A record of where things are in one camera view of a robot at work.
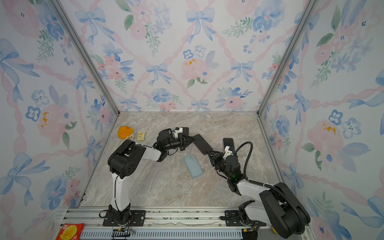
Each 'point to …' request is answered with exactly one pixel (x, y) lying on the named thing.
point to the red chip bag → (71, 231)
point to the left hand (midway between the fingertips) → (196, 138)
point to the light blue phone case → (193, 165)
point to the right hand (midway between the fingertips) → (206, 150)
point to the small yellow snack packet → (141, 136)
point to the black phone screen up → (229, 142)
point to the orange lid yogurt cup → (125, 132)
